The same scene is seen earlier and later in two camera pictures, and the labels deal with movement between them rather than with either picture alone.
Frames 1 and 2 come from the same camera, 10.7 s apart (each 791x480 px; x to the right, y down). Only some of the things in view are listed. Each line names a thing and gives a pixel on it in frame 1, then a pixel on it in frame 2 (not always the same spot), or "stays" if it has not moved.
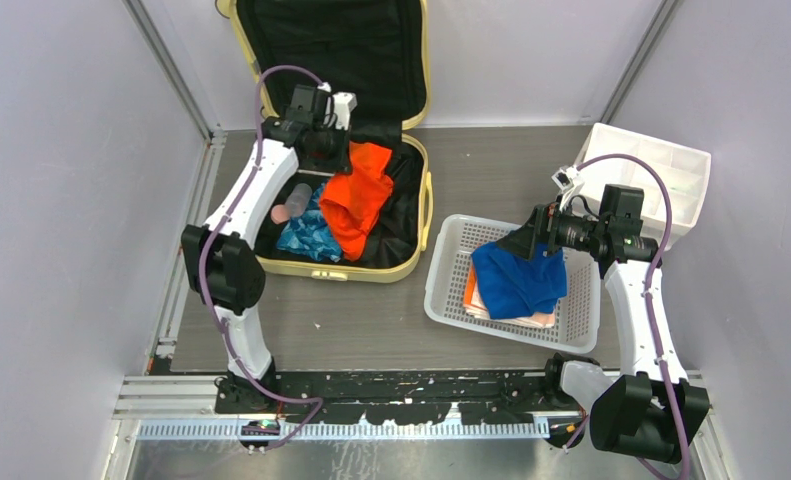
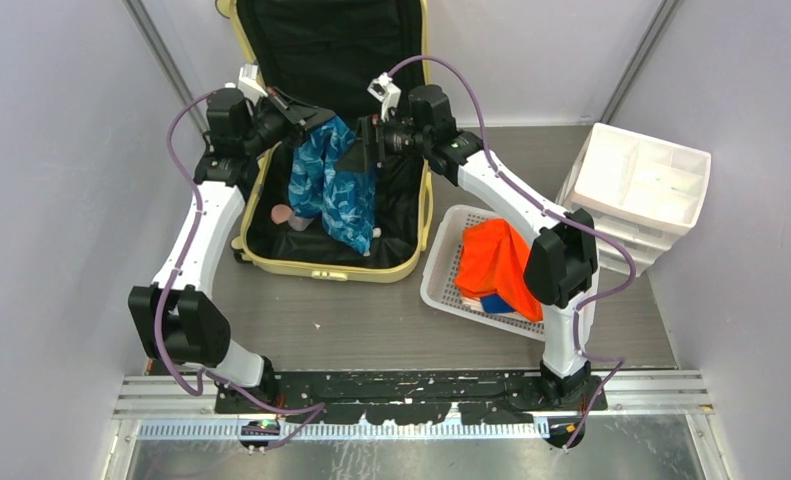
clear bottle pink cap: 295,205 stays
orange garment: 353,201 -> 492,261
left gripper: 342,164 -> 292,112
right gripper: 543,227 -> 354,158
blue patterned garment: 308,233 -> 344,199
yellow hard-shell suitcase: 379,52 stays
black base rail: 487,398 stays
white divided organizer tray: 686,171 stays
